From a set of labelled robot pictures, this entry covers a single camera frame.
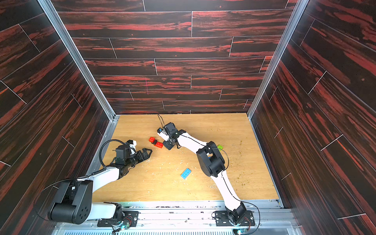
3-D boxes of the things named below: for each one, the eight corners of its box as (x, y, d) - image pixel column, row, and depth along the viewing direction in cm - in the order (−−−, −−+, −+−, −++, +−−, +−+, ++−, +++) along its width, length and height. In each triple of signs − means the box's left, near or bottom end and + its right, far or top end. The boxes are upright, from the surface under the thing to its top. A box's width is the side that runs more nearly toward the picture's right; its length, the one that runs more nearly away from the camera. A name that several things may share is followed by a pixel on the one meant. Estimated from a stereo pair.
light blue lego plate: (180, 176, 91) (180, 174, 89) (186, 168, 94) (186, 167, 92) (185, 180, 89) (185, 178, 87) (191, 172, 92) (191, 170, 91)
